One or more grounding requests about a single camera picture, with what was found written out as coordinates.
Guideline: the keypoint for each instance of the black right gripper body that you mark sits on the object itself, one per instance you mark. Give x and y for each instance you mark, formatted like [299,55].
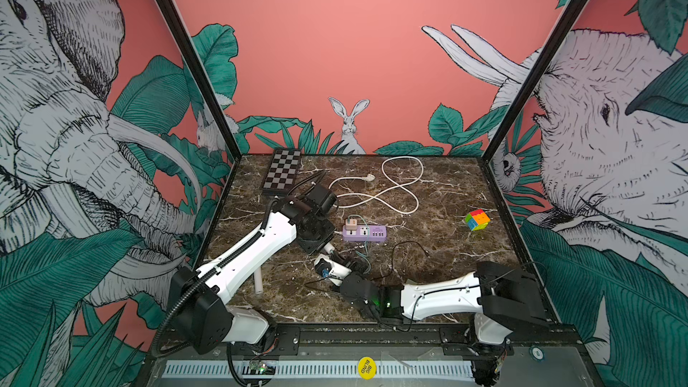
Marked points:
[346,288]

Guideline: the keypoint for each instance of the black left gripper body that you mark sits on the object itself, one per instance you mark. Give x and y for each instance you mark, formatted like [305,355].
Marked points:
[323,235]

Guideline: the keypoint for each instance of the pale pink electric toothbrush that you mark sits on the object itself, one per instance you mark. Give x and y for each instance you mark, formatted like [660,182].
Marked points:
[258,281]

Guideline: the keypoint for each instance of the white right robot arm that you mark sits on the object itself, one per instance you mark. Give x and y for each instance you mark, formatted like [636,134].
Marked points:
[503,300]

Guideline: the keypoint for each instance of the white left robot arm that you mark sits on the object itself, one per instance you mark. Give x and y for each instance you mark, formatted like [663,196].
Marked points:
[198,315]

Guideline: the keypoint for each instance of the black white chessboard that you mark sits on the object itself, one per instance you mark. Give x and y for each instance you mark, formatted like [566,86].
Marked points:
[282,172]

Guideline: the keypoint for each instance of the yellow round sticker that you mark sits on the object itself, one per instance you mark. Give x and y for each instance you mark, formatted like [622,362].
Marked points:
[367,368]

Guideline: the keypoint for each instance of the purple power strip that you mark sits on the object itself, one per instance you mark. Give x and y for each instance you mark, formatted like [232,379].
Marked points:
[374,233]

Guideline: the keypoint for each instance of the colourful puzzle cube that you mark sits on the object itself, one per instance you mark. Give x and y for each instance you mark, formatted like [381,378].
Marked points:
[477,220]

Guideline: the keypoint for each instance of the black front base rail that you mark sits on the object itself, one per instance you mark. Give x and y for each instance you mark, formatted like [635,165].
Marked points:
[376,336]

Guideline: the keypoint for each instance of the white ribbed cable duct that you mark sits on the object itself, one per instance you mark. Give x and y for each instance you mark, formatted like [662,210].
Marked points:
[294,369]

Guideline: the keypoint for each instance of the black left frame post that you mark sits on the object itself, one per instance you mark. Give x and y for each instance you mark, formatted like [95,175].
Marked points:
[186,46]

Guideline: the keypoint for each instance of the black frame post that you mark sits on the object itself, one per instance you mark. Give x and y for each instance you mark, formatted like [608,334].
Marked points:
[564,24]
[186,46]

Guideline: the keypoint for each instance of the black right frame post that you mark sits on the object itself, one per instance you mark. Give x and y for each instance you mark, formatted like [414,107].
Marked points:
[564,24]

